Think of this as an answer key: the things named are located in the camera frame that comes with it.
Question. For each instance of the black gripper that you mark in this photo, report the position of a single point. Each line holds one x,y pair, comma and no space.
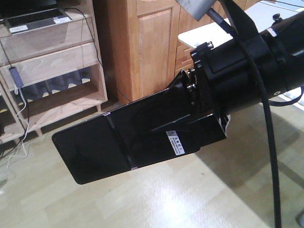
222,82

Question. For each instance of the black smartphone with sticker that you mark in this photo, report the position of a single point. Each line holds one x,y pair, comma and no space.
117,142

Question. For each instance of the wooden shelf desk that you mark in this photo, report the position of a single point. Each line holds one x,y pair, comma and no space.
60,67

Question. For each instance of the wooden wardrobe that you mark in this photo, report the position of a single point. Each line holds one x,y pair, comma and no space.
140,49

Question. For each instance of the white table top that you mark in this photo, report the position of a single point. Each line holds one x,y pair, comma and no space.
261,13

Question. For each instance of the grey usb hub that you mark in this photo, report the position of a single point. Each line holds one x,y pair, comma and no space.
16,77

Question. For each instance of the silver laptop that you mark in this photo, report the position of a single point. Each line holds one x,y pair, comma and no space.
24,15

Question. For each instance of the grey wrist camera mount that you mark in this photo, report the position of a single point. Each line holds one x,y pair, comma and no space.
196,8

